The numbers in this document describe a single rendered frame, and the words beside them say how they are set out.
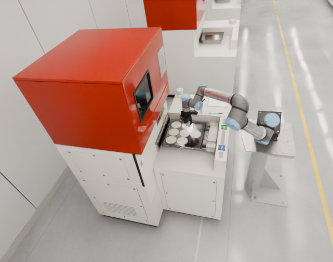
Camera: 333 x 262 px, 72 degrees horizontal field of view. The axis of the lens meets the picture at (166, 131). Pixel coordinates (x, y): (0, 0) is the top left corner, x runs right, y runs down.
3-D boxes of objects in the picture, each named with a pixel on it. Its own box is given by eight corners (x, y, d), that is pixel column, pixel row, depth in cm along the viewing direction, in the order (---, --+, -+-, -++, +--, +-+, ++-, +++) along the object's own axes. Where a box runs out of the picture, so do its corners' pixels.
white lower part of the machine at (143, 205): (101, 217, 262) (73, 175, 207) (127, 162, 319) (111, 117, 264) (159, 230, 244) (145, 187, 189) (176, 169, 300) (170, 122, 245)
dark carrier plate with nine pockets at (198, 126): (162, 144, 212) (162, 143, 212) (171, 120, 236) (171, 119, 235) (199, 148, 203) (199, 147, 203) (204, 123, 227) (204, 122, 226)
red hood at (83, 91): (54, 144, 180) (11, 77, 140) (100, 88, 236) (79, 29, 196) (142, 155, 160) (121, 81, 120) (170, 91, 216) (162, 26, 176)
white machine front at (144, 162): (142, 186, 189) (132, 154, 162) (167, 122, 246) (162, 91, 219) (146, 186, 189) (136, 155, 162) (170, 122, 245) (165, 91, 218)
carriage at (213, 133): (205, 151, 205) (205, 149, 203) (210, 125, 230) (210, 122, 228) (214, 152, 203) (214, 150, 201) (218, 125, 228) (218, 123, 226)
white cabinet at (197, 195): (163, 212, 258) (152, 168, 203) (181, 150, 324) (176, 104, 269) (221, 224, 241) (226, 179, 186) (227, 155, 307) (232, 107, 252)
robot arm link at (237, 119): (277, 131, 187) (241, 107, 155) (269, 147, 188) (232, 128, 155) (265, 127, 197) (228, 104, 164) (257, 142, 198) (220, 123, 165)
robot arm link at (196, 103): (202, 96, 184) (191, 93, 189) (197, 109, 184) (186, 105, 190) (206, 100, 190) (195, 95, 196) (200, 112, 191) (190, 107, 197)
